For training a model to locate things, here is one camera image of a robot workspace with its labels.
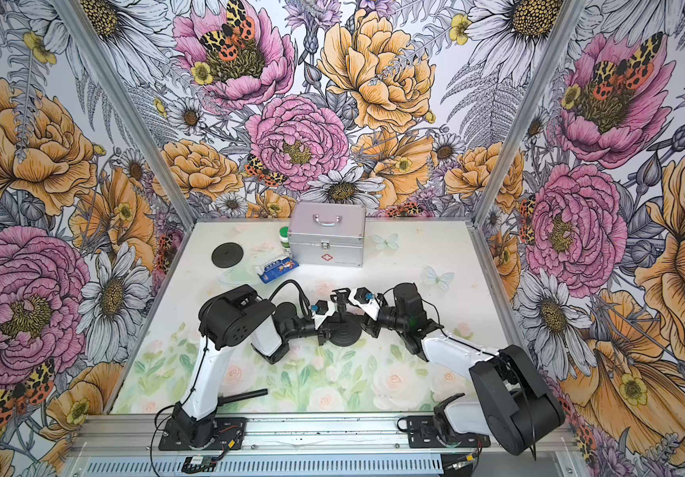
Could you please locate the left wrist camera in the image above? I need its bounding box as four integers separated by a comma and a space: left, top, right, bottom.
311, 300, 337, 330

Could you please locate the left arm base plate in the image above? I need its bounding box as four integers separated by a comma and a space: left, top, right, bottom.
158, 417, 247, 451

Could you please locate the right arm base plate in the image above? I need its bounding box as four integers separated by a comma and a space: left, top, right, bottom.
396, 415, 491, 449

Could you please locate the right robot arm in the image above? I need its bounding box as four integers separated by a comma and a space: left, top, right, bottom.
354, 283, 565, 455

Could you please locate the aluminium front rail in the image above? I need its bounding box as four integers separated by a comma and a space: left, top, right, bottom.
67, 412, 579, 457

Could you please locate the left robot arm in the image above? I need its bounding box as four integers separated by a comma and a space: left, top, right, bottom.
159, 284, 336, 451

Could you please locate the small circuit board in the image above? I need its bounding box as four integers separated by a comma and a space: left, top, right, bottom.
181, 455, 217, 474

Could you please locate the black round base far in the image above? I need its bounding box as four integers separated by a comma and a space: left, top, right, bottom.
211, 242, 244, 270

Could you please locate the blue snack packet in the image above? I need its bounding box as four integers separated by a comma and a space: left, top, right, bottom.
257, 256, 299, 284

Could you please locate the black stand pole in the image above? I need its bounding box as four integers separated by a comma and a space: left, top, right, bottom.
217, 389, 269, 407

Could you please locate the silver aluminium first aid case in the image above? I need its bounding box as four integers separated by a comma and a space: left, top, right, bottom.
288, 202, 366, 268

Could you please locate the black round stand base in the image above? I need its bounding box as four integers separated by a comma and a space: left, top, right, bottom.
328, 320, 362, 348

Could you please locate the black microphone clip pole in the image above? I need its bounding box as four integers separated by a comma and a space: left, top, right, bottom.
331, 287, 350, 323

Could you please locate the green capped white bottle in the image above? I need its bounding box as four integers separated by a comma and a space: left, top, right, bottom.
279, 227, 290, 250

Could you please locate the clear plastic bag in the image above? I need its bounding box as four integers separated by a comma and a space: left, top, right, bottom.
219, 264, 262, 287

